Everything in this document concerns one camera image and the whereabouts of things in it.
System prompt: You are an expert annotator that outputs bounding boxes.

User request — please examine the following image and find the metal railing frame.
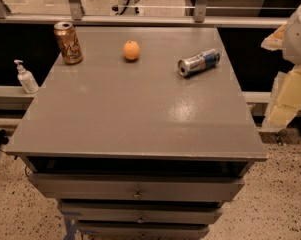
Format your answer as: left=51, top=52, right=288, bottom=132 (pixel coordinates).
left=0, top=0, right=301, bottom=28

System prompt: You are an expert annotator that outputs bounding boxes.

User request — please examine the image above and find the bottom grey drawer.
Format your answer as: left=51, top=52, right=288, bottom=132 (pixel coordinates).
left=77, top=222, right=209, bottom=240

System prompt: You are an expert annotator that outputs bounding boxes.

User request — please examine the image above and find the top grey drawer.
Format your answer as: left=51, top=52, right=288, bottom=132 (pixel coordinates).
left=29, top=173, right=244, bottom=202

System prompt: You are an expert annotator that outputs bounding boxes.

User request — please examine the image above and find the silver blue energy drink can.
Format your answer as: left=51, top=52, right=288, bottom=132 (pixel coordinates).
left=178, top=49, right=220, bottom=77

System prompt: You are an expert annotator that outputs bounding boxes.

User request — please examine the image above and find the grey drawer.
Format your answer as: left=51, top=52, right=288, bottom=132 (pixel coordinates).
left=29, top=173, right=244, bottom=202
left=58, top=201, right=222, bottom=224
left=77, top=222, right=209, bottom=240

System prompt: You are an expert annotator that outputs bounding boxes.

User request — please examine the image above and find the middle grey drawer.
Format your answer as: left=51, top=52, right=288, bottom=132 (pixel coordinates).
left=58, top=201, right=222, bottom=224

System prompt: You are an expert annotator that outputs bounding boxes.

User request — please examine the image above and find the gold soda can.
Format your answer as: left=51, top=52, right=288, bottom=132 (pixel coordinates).
left=54, top=21, right=83, bottom=65

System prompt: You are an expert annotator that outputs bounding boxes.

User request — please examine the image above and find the white pump sanitizer bottle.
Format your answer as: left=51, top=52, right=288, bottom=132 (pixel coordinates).
left=14, top=60, right=39, bottom=94

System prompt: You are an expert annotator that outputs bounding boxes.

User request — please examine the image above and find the grey drawer cabinet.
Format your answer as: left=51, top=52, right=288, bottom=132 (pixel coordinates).
left=5, top=25, right=268, bottom=240

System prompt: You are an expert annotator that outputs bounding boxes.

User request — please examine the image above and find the orange fruit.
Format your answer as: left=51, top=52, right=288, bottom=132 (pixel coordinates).
left=123, top=40, right=140, bottom=61

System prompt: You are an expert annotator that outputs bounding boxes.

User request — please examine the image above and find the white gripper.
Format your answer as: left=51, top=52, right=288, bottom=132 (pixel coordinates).
left=261, top=5, right=301, bottom=128

